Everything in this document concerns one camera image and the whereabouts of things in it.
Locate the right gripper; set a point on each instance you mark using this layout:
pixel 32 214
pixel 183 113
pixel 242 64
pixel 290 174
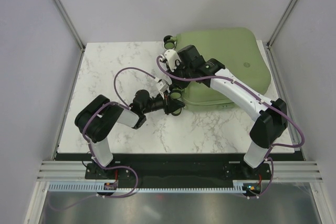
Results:
pixel 180 85

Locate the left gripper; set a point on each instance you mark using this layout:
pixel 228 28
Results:
pixel 171 105

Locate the green suitcase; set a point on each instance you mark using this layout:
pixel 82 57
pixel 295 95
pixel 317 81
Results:
pixel 237 49

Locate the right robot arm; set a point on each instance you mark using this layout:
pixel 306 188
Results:
pixel 187 65

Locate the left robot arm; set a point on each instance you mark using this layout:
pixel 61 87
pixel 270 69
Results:
pixel 98 118

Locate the green suitcase wheel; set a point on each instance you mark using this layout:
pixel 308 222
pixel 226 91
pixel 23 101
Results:
pixel 177 112
pixel 175 92
pixel 169 42

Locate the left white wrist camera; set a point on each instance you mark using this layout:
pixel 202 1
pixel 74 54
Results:
pixel 162 86

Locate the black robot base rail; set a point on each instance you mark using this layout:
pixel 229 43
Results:
pixel 178 171

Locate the right aluminium frame post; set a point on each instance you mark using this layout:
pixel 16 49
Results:
pixel 286 14

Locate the aluminium frame post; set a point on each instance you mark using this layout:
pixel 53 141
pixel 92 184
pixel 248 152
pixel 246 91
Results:
pixel 286 14
pixel 68 22

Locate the left aluminium frame post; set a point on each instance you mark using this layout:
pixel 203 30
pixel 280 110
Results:
pixel 68 22

